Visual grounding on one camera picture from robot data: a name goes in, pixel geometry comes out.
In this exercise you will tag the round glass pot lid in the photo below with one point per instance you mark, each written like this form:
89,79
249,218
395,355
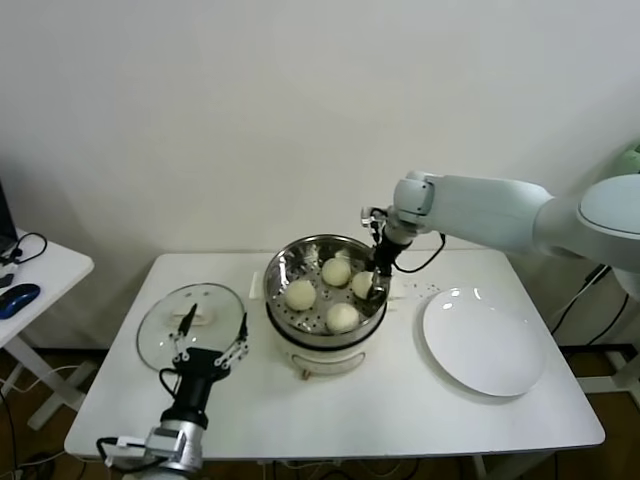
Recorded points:
160,320

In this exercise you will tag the large white plate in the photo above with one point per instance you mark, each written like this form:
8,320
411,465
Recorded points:
480,345

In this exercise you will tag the white side table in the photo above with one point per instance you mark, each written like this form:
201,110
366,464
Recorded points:
55,260

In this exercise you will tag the white electric cooker base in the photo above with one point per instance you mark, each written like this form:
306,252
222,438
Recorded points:
325,357

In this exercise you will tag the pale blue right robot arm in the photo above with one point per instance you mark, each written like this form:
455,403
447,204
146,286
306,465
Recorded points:
500,210

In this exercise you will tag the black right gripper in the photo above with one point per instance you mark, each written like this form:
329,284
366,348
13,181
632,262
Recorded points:
392,250

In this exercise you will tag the mint green box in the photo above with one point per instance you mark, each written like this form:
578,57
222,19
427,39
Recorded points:
631,157

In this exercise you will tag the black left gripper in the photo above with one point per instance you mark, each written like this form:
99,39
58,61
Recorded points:
200,372

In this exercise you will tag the stainless steel steamer basket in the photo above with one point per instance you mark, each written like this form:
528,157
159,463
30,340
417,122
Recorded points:
280,265

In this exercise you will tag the blue computer mouse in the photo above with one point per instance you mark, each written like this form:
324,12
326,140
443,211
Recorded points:
17,299

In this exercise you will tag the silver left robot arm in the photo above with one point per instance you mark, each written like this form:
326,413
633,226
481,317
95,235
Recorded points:
175,445

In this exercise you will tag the white steamed baozi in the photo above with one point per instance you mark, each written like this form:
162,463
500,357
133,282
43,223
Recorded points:
361,285
342,318
300,295
336,272

